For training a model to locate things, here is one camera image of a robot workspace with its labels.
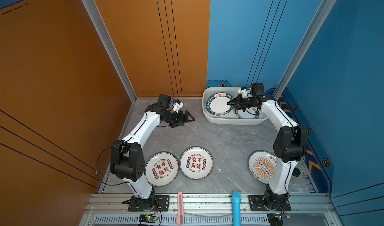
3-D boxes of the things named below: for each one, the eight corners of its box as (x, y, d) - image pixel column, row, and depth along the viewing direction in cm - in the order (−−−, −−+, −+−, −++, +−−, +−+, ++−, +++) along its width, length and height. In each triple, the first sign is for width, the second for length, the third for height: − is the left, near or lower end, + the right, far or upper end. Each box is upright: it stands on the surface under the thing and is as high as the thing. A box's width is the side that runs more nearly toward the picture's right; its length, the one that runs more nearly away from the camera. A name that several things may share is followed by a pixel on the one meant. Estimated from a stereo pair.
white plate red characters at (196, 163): (179, 179, 83) (178, 178, 81) (181, 148, 95) (181, 146, 93) (213, 179, 83) (214, 178, 81) (211, 148, 95) (212, 146, 93)
